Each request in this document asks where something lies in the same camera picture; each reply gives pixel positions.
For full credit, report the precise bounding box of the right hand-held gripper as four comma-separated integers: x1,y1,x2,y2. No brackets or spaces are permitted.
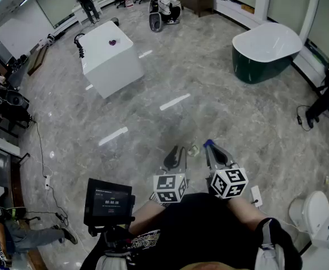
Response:
203,143,249,200

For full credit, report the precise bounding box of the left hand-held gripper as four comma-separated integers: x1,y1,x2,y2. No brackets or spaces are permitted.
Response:
152,145,189,206

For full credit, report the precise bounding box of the person's left forearm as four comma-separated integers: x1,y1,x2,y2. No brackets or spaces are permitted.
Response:
129,200,165,236

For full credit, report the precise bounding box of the person's right forearm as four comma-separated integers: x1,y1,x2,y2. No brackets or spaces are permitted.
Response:
226,197,269,233

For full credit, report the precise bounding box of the white toilet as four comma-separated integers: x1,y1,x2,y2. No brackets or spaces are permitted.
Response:
288,190,329,240

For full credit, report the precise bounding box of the silver wrist band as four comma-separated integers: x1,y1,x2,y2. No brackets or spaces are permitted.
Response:
149,192,167,207

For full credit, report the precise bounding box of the person's black t-shirt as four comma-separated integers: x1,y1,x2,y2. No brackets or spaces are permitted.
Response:
81,192,303,270

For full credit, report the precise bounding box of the black chest monitor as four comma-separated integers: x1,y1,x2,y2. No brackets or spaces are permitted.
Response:
83,178,136,227

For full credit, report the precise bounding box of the white block island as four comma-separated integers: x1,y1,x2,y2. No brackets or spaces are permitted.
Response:
78,20,145,100

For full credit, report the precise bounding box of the green white bathtub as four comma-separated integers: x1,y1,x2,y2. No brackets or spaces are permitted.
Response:
231,22,304,84

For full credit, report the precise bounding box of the white mesh office chair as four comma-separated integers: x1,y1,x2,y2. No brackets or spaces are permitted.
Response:
148,0,164,33

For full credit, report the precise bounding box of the black metal stand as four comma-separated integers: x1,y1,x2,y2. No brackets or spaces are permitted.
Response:
0,102,35,139

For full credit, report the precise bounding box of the brown wooden platform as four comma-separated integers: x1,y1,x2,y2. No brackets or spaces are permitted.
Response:
26,45,49,77

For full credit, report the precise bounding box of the black round basin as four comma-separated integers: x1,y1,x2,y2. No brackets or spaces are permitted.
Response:
5,90,24,106

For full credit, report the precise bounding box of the black charger cable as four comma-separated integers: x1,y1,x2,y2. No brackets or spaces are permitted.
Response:
296,105,313,131

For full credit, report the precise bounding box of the white harness strap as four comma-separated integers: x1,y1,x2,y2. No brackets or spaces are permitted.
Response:
255,219,286,270
96,251,131,270

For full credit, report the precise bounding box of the black floor cable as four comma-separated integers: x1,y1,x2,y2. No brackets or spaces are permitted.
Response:
33,121,69,227

